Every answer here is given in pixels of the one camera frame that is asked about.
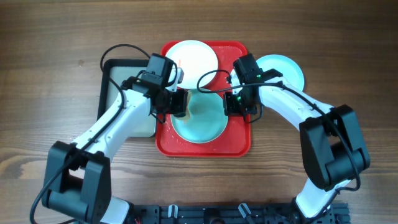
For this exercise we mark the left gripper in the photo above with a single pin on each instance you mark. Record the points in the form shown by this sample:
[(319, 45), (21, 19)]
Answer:
[(180, 106)]

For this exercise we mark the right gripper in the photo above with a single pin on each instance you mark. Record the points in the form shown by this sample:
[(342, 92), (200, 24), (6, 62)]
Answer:
[(230, 109)]

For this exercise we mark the light blue plate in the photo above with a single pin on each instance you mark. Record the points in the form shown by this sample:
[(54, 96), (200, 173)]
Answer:
[(286, 66), (207, 119)]

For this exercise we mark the white plate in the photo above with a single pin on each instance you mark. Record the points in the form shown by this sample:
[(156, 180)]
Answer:
[(195, 58)]

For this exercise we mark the light blue plate front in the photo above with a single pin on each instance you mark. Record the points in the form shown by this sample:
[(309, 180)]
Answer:
[(286, 66)]

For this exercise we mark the green and yellow sponge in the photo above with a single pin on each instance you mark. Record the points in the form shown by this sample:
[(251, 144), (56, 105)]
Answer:
[(185, 117)]

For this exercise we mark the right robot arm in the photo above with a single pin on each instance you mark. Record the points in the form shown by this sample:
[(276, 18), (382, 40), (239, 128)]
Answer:
[(333, 148)]

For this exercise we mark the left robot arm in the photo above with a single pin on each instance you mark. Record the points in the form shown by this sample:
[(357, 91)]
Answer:
[(78, 176)]

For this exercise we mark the red plastic tray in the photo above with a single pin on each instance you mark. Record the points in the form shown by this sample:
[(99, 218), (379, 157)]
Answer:
[(235, 140)]

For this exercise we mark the black water tray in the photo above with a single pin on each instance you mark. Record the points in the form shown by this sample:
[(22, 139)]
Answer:
[(120, 70)]

